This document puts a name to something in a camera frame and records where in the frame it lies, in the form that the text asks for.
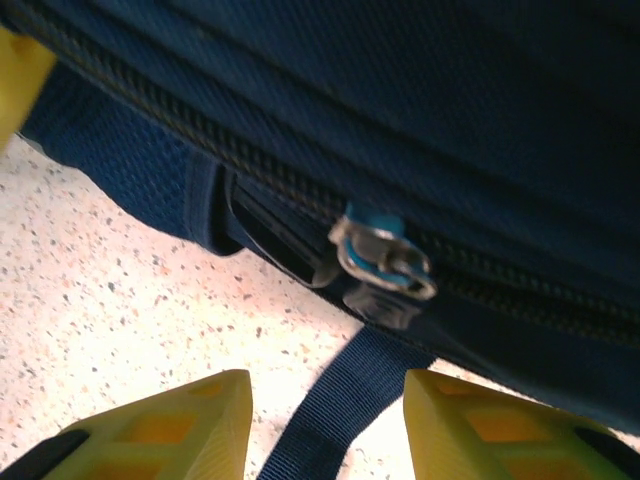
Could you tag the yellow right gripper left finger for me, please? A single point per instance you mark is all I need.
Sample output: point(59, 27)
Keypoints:
point(215, 415)

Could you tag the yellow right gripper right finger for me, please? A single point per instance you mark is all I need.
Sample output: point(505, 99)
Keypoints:
point(440, 415)

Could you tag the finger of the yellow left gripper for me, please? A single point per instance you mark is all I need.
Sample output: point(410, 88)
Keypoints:
point(20, 75)

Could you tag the metal main zipper slider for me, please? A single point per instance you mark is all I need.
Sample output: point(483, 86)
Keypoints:
point(400, 270)

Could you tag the navy blue backpack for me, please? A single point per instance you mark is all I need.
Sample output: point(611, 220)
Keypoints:
point(400, 100)

